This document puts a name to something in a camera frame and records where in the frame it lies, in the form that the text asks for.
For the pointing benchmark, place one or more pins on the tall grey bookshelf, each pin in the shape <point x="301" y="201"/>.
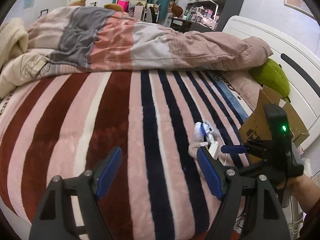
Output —
<point x="215" y="2"/>

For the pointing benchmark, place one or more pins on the cream fluffy blanket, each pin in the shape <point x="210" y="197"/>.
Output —
<point x="18" y="65"/>

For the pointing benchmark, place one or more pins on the framed wall picture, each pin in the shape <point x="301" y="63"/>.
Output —
<point x="300" y="6"/>

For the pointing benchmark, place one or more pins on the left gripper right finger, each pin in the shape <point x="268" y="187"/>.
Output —
<point x="213" y="172"/>

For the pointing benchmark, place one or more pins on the bright pink bag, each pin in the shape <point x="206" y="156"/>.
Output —
<point x="124" y="5"/>

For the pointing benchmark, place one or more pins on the pink grey patchwork quilt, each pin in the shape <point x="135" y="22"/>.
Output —
<point x="90" y="39"/>

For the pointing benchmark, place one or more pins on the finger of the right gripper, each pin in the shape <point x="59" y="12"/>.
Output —
<point x="234" y="149"/>

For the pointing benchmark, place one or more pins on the person's right hand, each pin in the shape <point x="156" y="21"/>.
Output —
<point x="296" y="184"/>

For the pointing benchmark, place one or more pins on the brown plush toy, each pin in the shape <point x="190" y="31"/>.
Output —
<point x="176" y="10"/>

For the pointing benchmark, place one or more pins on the green plush toy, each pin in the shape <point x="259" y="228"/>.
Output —
<point x="270" y="74"/>

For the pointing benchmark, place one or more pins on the brown cardboard box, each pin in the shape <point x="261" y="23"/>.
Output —
<point x="273" y="122"/>

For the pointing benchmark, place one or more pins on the striped plush blanket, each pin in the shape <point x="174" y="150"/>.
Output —
<point x="65" y="125"/>

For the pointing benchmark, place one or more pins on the yellow white shelf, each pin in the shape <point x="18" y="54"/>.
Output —
<point x="132" y="0"/>

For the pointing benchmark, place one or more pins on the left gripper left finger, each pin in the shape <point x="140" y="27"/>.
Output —
<point x="105" y="173"/>

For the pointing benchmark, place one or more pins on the white headboard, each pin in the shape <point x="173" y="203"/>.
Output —
<point x="299" y="64"/>

